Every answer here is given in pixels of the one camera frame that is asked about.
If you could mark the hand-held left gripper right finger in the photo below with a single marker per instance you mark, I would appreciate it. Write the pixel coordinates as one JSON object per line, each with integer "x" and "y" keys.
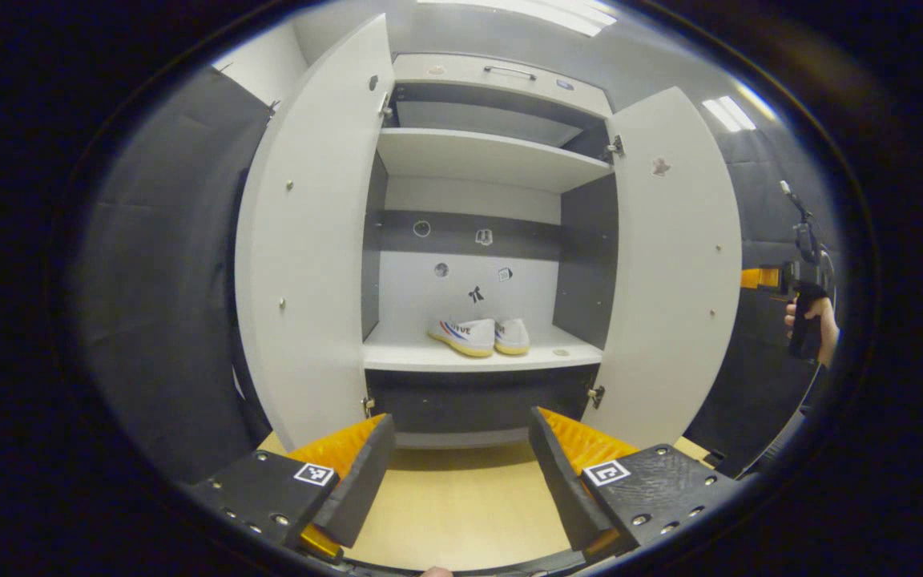
{"x": 562, "y": 489}

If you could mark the ceiling light panel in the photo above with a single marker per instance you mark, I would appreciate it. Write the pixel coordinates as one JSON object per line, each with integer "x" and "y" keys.
{"x": 727, "y": 114}
{"x": 558, "y": 12}

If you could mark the white shoe cabinet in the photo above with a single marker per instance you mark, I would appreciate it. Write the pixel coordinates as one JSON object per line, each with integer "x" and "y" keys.
{"x": 485, "y": 160}

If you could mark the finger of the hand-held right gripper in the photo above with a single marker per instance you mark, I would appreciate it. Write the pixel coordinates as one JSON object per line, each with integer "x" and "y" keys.
{"x": 758, "y": 278}

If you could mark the white shoe cabinet door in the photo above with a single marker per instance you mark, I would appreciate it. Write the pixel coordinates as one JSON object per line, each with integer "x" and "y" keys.
{"x": 309, "y": 240}
{"x": 670, "y": 280}

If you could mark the white striped shoe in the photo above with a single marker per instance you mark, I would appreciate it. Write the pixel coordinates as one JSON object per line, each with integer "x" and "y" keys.
{"x": 513, "y": 336}
{"x": 465, "y": 335}

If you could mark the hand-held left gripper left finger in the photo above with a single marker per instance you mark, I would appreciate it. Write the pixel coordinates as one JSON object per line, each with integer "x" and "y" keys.
{"x": 365, "y": 481}

